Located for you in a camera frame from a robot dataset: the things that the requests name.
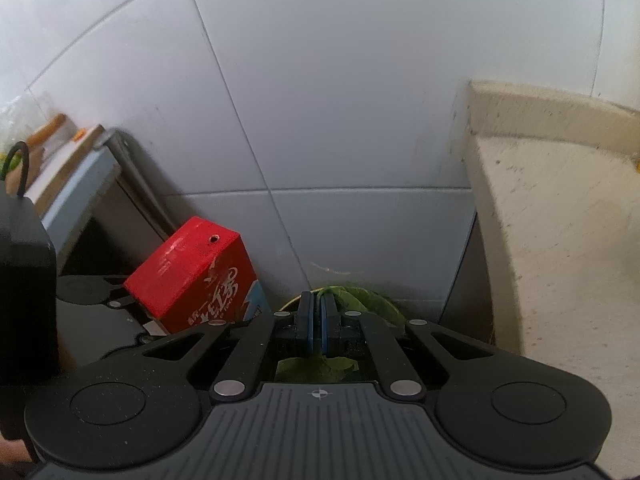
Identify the carrot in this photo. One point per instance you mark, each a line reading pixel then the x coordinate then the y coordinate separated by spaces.
pixel 47 129

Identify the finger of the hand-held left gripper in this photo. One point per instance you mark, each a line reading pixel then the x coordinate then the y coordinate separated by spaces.
pixel 147 339
pixel 117 301

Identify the clear plastic bag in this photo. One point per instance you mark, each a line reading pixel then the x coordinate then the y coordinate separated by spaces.
pixel 15 120

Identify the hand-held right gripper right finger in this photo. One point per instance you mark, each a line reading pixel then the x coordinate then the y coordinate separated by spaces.
pixel 330 325

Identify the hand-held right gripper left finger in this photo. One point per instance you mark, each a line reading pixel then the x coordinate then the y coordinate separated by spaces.
pixel 307 325

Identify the red drink carton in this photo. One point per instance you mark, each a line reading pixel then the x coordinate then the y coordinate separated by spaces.
pixel 195 270

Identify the white board wooden edge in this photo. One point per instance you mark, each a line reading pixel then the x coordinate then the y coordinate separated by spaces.
pixel 65 160

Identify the black trash bin gold rim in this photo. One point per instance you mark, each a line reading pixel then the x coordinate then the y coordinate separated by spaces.
pixel 290 303

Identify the green vegetable leaf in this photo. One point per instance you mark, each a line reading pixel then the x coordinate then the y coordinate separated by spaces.
pixel 365 302

